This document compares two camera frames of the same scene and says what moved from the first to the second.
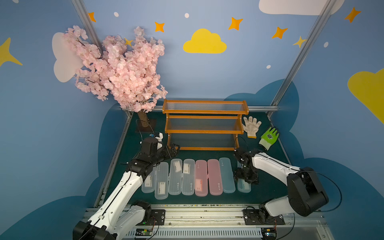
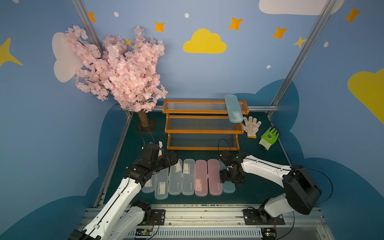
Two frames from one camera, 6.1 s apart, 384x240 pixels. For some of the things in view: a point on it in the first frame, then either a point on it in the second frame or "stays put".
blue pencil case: (242, 186) → (234, 112)
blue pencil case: (228, 181) stays put
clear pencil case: (188, 180) stays put
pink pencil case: (201, 178) stays put
